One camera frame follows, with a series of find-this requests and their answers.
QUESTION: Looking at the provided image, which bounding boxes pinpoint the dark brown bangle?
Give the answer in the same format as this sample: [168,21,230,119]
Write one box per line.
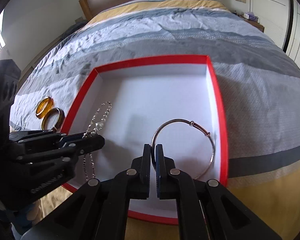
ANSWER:
[41,108,65,132]

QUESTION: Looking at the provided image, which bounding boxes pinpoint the white wardrobe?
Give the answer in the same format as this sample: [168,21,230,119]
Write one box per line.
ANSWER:
[250,0,300,68]

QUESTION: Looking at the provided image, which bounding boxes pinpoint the thin silver bangle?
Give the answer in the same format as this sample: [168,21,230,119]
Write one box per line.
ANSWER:
[151,118,219,181]

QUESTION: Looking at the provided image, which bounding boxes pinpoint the wooden nightstand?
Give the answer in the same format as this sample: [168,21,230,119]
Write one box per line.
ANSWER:
[239,15,264,32]

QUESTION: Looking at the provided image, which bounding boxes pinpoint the dark cloth pile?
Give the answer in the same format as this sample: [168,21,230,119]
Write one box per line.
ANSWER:
[61,20,88,40]

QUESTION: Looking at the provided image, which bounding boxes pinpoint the tissue box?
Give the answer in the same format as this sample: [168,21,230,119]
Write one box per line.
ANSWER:
[242,12,258,22]

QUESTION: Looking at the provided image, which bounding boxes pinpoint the amber orange bangle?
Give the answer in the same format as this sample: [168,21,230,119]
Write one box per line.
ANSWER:
[36,96,54,119]

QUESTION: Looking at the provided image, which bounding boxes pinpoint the red white shallow box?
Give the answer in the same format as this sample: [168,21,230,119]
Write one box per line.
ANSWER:
[60,55,229,225]

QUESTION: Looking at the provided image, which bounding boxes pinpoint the striped bed duvet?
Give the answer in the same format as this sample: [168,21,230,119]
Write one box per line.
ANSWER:
[10,0,300,239]

